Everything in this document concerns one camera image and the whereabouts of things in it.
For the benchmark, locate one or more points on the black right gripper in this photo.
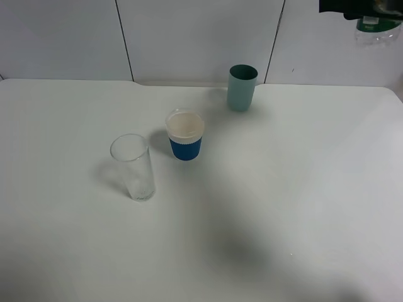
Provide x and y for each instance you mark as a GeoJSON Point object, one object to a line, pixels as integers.
{"type": "Point", "coordinates": [357, 9]}

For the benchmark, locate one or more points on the clear bottle green label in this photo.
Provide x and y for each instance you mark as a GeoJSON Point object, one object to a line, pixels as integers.
{"type": "Point", "coordinates": [371, 31]}

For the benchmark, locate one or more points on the teal green plastic cup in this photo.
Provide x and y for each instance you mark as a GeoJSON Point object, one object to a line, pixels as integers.
{"type": "Point", "coordinates": [241, 86]}

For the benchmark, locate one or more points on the white cup blue sleeve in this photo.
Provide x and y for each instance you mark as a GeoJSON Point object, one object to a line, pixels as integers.
{"type": "Point", "coordinates": [185, 130]}

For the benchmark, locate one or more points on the tall clear drinking glass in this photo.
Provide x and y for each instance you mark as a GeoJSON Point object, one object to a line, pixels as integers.
{"type": "Point", "coordinates": [131, 154]}

